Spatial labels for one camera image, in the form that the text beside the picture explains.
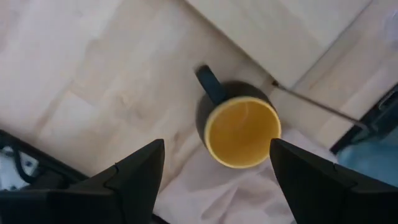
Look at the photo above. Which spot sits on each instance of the pink cloth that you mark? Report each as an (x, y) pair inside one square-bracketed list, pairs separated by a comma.
[(224, 193)]

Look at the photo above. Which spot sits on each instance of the black mug yellow inside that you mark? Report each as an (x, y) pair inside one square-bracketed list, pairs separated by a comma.
[(242, 130)]

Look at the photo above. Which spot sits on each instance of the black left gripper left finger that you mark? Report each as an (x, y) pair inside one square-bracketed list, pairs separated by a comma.
[(136, 180)]

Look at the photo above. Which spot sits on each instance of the wooden shelf black frame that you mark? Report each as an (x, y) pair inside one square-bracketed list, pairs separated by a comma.
[(280, 37)]

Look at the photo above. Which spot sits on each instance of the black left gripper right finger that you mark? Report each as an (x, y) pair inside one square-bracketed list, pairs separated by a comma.
[(311, 186)]

